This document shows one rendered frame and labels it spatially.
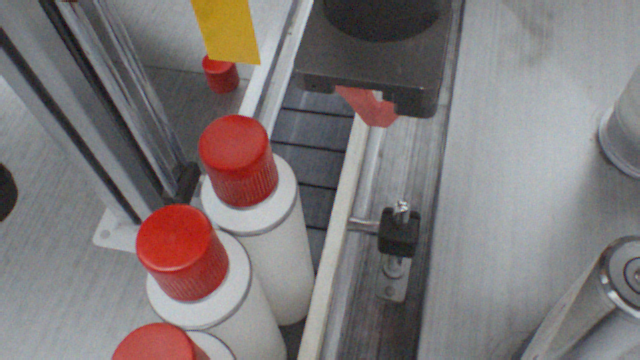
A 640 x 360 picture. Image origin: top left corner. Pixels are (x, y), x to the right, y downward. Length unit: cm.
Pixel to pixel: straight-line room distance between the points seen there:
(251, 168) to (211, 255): 4
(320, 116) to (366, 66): 27
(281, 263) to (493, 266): 19
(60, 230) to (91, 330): 11
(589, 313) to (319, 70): 16
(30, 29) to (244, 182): 15
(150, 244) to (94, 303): 30
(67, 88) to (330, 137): 23
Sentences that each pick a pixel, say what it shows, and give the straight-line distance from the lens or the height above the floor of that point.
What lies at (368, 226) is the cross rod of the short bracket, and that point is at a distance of 43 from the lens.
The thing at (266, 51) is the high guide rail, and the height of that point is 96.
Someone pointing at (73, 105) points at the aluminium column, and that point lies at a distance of 40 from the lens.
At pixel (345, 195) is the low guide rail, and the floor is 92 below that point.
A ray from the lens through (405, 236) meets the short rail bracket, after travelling 42.
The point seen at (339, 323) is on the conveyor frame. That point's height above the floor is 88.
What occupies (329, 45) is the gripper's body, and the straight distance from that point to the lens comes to 27.
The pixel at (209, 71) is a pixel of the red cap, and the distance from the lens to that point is 61.
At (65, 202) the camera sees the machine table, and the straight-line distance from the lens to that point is 60.
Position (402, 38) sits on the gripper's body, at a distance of 27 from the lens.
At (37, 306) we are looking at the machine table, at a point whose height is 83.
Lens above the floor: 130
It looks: 59 degrees down
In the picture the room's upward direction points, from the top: 7 degrees counter-clockwise
